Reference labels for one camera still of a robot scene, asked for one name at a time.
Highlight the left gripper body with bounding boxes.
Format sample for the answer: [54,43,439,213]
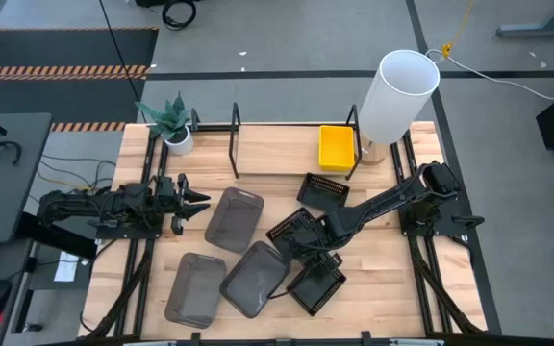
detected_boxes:
[155,172,190,236]

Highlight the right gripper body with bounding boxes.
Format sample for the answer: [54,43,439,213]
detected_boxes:
[293,225,343,260]

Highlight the black slotted plastic basket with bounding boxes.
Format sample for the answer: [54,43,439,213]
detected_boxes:
[264,206,317,256]
[285,252,348,317]
[295,171,351,213]

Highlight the grey translucent plastic bin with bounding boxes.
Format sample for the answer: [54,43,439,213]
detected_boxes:
[163,251,228,331]
[218,239,291,320]
[203,185,265,255]

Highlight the yellow plastic basket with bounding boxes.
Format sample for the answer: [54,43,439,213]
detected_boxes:
[317,124,358,173]

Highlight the green plant white pot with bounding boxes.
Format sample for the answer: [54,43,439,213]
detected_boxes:
[134,90,195,157]

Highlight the white paper sheet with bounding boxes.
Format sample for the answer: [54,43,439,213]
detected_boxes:
[53,251,81,284]

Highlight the dark grey desk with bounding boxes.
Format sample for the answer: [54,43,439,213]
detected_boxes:
[0,112,53,245]

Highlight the white shade lamp wooden base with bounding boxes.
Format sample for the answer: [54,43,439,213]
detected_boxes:
[357,49,441,167]

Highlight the black hazard striped floor mat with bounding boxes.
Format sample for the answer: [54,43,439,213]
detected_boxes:
[0,27,160,134]

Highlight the black metal rack frame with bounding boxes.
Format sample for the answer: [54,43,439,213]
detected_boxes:
[227,102,363,183]

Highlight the black aluminium table frame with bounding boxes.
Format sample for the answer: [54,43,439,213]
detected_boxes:
[77,108,504,346]

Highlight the long black floor cable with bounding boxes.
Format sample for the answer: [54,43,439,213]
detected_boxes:
[97,0,144,114]

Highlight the coiled black cable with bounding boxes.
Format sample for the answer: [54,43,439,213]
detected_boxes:
[161,0,198,32]

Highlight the yellow hanging cord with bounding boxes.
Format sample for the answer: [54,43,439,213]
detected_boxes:
[440,0,475,59]

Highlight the white lamp cable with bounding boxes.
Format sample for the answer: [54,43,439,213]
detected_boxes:
[424,47,554,102]

